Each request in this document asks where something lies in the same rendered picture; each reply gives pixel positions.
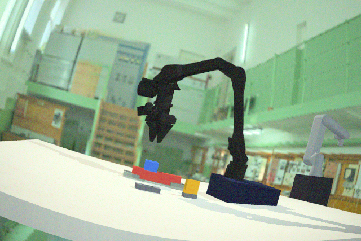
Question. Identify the yellow block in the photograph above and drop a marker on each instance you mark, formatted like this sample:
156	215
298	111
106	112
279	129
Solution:
191	186

